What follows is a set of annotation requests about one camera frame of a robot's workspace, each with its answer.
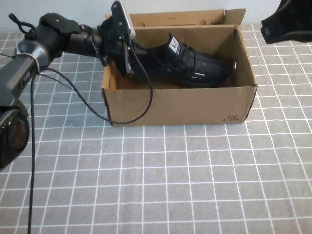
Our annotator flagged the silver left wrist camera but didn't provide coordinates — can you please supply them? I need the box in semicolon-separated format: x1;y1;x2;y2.
119;1;136;40

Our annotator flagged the grey checked tablecloth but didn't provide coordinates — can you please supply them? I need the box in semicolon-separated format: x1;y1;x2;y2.
0;23;312;234

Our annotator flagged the white zip tie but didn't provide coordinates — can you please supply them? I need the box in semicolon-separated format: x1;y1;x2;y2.
0;53;41;74

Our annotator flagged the black left camera bracket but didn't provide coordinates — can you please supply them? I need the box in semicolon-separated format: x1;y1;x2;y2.
111;1;130;41

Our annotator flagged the black mesh sneaker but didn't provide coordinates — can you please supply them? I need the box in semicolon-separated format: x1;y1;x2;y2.
131;33;231;89

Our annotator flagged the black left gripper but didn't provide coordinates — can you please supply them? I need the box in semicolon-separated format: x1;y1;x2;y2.
98;19;148;78

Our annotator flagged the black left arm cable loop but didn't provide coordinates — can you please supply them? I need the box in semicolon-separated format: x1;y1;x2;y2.
8;12;37;37

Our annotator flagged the long black left camera cable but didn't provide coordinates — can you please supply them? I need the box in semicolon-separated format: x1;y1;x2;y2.
27;41;154;234

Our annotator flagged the thin loose wire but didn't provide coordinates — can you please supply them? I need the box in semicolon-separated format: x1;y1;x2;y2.
42;73;75;90

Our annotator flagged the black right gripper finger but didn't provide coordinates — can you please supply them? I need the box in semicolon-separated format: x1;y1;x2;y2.
260;11;278;45

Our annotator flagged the brown cardboard shoe box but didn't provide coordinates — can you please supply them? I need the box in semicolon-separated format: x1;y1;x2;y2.
101;8;258;127

